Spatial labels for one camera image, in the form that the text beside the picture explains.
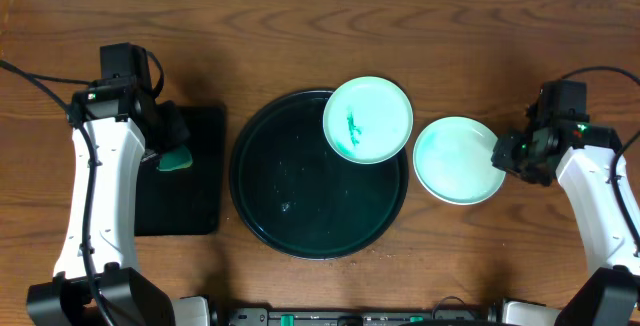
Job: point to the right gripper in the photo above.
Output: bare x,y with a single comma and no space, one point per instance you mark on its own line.
501,157

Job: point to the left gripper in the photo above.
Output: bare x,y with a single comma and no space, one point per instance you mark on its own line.
170,129

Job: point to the green scouring sponge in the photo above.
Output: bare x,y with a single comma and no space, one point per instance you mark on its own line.
178,159

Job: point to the mint green plate front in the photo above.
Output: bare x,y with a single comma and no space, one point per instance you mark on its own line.
452,161

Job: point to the mint green plate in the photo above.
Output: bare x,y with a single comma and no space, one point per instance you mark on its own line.
452,161
367,120

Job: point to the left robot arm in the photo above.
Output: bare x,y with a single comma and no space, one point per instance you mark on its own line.
96,279

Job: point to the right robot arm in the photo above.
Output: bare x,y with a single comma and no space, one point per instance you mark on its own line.
588,163

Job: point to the black rectangular tray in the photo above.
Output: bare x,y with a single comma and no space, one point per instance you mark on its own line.
185,202

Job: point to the round black tray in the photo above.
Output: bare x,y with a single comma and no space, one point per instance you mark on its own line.
298,196

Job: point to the brown side panel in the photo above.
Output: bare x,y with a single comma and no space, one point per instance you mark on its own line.
6,1

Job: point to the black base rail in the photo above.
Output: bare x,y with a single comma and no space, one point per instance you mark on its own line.
448,311

